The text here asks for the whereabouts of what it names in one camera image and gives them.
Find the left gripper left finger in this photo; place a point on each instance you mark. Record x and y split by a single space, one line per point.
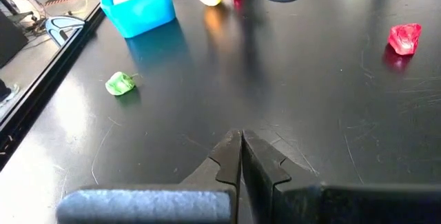
193 203

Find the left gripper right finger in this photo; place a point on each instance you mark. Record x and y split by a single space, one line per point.
293 203

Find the blue plastic basket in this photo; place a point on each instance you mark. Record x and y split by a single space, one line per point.
144 17

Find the grey curved floor stand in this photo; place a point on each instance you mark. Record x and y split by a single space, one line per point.
51 24

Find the black floor case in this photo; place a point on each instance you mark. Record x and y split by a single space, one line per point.
10 41

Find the black aluminium table frame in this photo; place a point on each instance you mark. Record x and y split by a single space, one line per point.
41 91

